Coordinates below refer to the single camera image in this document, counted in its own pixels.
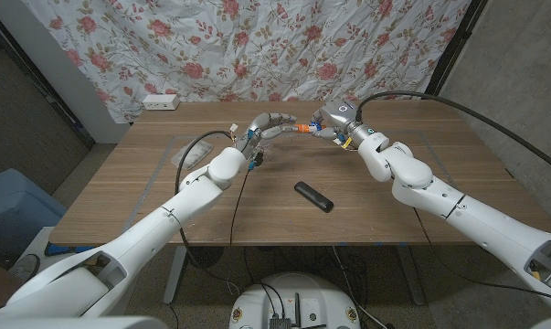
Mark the orange capped glue stick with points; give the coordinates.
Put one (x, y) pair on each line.
(304, 129)

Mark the black TV remote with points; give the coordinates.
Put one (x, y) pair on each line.
(314, 196)

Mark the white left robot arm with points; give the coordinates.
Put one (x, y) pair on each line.
(156, 228)

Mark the black backdrop frame pole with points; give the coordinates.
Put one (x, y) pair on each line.
(458, 41)

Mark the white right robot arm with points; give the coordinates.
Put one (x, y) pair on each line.
(476, 219)

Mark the blue plastic bin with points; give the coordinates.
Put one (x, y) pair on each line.
(14, 205)

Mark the white table leg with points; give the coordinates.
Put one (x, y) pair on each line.
(176, 279)

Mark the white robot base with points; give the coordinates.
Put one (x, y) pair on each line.
(316, 301)

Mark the white power strip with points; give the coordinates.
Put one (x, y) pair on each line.
(161, 102)

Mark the grey table leg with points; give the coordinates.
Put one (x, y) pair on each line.
(412, 279)

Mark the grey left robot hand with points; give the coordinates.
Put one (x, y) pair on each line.
(261, 125)

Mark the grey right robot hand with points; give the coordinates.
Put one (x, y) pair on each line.
(341, 116)

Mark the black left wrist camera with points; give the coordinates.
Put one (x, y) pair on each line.
(258, 159)

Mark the black door frame strip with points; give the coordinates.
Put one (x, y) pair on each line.
(37, 77)

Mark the white robot torso edge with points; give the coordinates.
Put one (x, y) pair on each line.
(74, 323)

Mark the floral print curtain backdrop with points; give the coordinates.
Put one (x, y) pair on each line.
(257, 45)

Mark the black antenna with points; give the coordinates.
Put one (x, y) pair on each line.
(297, 310)

